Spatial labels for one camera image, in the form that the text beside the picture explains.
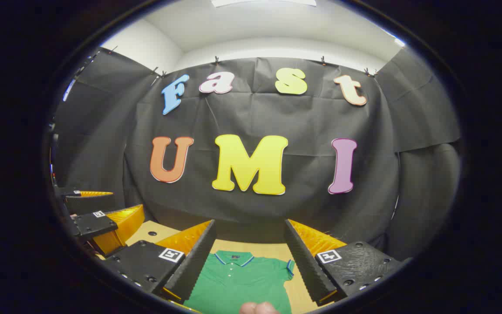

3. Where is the black backdrop cloth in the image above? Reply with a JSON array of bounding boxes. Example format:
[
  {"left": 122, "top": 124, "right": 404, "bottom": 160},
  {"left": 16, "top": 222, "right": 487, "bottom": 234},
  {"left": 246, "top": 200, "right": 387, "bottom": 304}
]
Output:
[{"left": 53, "top": 46, "right": 463, "bottom": 262}]

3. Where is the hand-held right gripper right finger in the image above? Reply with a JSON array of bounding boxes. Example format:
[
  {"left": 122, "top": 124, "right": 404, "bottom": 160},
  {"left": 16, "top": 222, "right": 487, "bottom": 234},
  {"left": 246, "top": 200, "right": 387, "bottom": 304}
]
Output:
[{"left": 283, "top": 218, "right": 412, "bottom": 307}]

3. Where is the green T-shirt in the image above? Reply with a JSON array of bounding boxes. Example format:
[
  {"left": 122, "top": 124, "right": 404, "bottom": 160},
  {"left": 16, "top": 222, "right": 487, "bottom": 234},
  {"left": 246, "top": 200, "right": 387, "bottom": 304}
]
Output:
[{"left": 183, "top": 250, "right": 296, "bottom": 314}]

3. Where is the white ceiling light panel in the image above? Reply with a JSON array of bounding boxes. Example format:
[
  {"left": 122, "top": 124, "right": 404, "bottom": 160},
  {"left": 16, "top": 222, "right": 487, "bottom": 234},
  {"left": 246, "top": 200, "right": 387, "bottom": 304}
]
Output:
[{"left": 211, "top": 0, "right": 317, "bottom": 8}]

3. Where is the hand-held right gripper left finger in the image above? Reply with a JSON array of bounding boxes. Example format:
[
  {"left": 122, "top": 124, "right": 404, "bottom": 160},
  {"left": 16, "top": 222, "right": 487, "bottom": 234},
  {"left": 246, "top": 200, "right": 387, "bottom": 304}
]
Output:
[{"left": 102, "top": 219, "right": 217, "bottom": 313}]

